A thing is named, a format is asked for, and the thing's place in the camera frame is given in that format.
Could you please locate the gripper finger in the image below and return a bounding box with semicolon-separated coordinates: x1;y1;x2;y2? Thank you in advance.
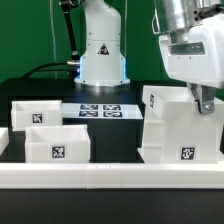
187;83;216;114

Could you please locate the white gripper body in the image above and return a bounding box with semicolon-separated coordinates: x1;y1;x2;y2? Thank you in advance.
159;14;224;88

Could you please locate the white drawer cabinet frame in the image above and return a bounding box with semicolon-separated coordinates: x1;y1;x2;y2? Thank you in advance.
139;86;224;164

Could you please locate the white drawer box front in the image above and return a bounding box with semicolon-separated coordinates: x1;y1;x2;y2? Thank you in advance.
25;125;90;164

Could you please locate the white drawer box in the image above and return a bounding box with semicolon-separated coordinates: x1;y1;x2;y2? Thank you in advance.
11;100;62;131
25;125;90;164

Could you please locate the white marker sheet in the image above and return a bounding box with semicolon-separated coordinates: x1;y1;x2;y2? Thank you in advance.
62;103;143;120

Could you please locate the white front border wall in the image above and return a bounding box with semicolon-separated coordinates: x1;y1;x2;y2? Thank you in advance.
0;163;224;189

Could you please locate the white border wall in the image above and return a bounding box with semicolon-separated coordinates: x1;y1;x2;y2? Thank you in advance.
0;127;9;155
0;163;224;189

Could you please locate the black cable at base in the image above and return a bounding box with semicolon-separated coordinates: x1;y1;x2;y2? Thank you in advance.
22;61;81;80

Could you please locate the grey hanging cable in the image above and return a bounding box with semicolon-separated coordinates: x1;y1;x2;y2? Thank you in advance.
49;0;58;80

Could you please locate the white left border wall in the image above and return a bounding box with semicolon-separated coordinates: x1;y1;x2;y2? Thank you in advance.
0;127;9;155

